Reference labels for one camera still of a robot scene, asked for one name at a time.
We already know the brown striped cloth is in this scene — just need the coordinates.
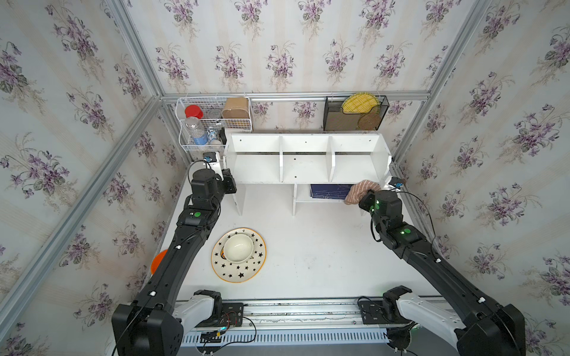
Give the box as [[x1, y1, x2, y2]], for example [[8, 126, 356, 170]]
[[344, 179, 382, 206]]

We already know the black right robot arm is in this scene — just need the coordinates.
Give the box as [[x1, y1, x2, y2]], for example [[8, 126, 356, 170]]
[[359, 190, 526, 355]]

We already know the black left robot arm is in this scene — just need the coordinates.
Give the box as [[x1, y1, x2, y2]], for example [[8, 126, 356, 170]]
[[111, 168, 237, 355]]

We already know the white wooden bookshelf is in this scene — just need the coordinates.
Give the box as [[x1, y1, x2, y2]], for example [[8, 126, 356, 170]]
[[224, 131, 392, 214]]

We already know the dark blue book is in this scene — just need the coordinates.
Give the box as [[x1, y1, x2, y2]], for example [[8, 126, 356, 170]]
[[310, 184, 352, 200]]

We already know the white ceramic bowl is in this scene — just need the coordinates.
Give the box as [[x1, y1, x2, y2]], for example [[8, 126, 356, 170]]
[[223, 234, 254, 263]]

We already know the clear plastic bottle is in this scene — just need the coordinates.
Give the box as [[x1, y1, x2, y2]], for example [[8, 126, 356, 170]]
[[185, 117, 209, 146]]

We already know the star patterned plate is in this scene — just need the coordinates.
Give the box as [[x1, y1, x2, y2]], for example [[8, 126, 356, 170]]
[[211, 228, 267, 283]]

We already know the brown cardboard box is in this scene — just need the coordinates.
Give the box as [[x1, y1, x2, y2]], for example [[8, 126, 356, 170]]
[[221, 97, 249, 120]]

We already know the round brown coaster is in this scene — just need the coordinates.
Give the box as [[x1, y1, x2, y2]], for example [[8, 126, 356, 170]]
[[357, 112, 381, 131]]

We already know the black mesh basket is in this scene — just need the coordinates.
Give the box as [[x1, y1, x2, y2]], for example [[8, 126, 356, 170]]
[[323, 94, 390, 131]]

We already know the yellow woven mat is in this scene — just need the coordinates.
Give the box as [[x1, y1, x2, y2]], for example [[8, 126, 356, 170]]
[[341, 92, 380, 114]]

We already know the orange round object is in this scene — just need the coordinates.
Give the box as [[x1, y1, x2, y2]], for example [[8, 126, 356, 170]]
[[150, 249, 168, 275]]

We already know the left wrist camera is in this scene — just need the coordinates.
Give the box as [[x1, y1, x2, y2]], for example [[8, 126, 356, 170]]
[[203, 151, 223, 175]]

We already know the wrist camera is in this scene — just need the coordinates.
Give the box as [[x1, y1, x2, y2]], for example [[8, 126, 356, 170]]
[[388, 177, 406, 190], [203, 151, 223, 175]]

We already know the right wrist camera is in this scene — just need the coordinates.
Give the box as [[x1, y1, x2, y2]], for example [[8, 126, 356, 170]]
[[388, 177, 406, 190]]

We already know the white wire basket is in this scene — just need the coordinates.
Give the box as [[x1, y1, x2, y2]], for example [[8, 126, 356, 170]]
[[175, 96, 252, 152]]

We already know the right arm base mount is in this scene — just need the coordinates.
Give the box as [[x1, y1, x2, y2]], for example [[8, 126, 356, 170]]
[[356, 286, 412, 325]]

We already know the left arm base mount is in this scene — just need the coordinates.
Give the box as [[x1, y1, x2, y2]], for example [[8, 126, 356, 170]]
[[194, 289, 244, 328]]

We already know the aluminium mounting rail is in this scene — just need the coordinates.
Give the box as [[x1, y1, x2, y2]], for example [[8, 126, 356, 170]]
[[173, 295, 446, 332]]

